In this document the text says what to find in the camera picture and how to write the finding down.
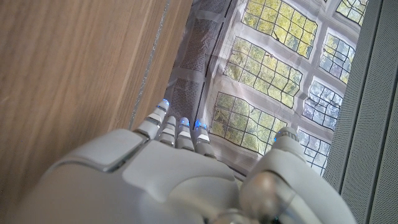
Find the grey tape marking line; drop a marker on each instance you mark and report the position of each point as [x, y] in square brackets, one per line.
[150, 62]

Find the printed window backdrop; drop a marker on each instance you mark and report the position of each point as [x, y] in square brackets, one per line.
[264, 71]

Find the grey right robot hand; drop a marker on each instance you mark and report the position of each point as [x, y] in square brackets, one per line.
[171, 180]

